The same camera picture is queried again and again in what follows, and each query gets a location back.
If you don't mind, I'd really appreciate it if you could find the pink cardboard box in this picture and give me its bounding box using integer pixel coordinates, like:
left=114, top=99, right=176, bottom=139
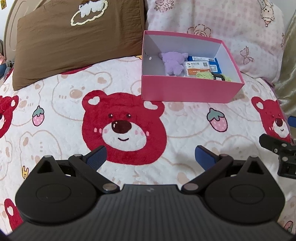
left=142, top=31, right=245, bottom=103

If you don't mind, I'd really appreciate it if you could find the gold curtain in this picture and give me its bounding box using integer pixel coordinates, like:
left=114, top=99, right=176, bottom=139
left=275, top=13, right=296, bottom=118

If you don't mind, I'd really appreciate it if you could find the blue wet wipes pack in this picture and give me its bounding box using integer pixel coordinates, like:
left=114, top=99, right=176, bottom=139
left=187, top=56, right=222, bottom=74

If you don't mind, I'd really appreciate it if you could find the green yarn ball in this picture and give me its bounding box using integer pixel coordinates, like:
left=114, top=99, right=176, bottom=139
left=196, top=72, right=232, bottom=82

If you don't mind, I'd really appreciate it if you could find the yellow wall sticker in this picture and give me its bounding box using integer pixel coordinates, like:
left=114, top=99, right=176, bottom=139
left=0, top=0, right=6, bottom=9

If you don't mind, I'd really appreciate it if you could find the clear box orange label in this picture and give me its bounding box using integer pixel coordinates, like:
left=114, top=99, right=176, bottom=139
left=184, top=61, right=211, bottom=77

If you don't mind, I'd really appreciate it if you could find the bear print bed blanket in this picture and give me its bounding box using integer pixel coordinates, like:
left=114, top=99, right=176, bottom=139
left=1, top=57, right=295, bottom=233

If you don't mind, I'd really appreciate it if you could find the purple plush toy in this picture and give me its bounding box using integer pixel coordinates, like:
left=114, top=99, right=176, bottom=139
left=159, top=52, right=189, bottom=76

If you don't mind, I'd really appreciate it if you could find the brown pillow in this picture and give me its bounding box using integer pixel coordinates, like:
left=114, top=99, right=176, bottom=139
left=13, top=1, right=145, bottom=90

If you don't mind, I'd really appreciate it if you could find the beige bed headboard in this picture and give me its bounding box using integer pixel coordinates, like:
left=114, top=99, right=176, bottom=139
left=4, top=0, right=48, bottom=60

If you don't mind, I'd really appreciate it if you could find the pink checkered pillow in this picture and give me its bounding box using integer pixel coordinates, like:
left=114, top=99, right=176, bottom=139
left=145, top=0, right=285, bottom=83

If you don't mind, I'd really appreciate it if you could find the grey plush toy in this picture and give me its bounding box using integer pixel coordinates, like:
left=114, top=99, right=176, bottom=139
left=0, top=39, right=14, bottom=80

